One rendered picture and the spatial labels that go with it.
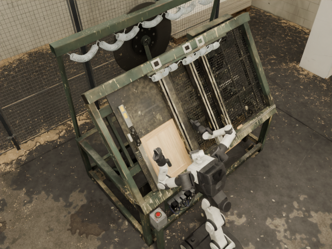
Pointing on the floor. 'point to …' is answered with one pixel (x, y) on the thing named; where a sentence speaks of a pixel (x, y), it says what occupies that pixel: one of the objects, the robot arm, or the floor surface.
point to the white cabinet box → (319, 43)
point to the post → (160, 239)
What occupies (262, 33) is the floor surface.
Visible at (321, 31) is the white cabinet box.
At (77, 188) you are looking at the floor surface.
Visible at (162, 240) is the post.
